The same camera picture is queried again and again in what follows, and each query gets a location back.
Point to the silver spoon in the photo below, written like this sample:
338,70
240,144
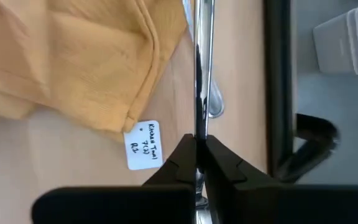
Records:
204,62

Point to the white square plastic bin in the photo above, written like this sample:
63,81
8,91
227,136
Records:
337,46

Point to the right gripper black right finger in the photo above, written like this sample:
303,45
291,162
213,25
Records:
291,205

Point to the black aluminium rig frame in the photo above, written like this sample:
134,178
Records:
278,77

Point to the yellow kitchen towel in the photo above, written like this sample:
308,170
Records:
73,62

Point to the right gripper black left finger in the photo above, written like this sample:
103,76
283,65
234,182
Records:
120,205

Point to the white paper tag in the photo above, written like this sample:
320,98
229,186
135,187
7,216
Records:
143,146

